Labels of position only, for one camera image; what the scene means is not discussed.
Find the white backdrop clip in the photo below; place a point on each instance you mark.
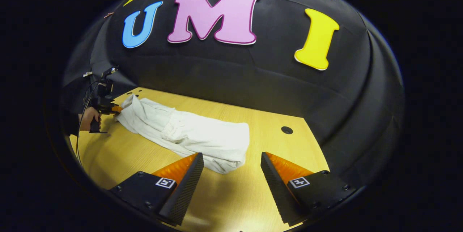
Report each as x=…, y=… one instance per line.
x=87, y=74

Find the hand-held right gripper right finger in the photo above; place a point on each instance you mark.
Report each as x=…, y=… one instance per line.
x=278, y=188

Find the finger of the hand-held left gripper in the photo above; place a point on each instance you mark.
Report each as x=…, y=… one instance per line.
x=117, y=109

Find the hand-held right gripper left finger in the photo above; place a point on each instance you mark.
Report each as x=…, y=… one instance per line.
x=186, y=185

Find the white jeans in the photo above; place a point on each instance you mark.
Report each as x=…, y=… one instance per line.
x=202, y=138

